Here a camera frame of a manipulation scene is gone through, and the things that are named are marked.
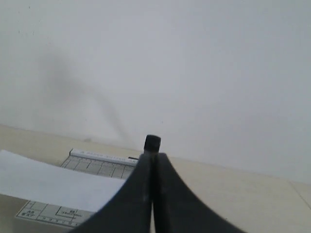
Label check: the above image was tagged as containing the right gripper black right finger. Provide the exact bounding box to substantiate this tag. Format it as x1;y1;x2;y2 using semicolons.
154;153;243;233

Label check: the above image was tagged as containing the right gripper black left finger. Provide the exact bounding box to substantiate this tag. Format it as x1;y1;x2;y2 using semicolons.
70;151;153;233

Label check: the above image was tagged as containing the white paper strip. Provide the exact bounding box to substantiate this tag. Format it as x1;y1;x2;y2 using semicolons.
0;150;124;212

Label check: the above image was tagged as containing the grey paper cutter base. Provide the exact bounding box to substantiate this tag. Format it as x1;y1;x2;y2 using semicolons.
13;149;138;233

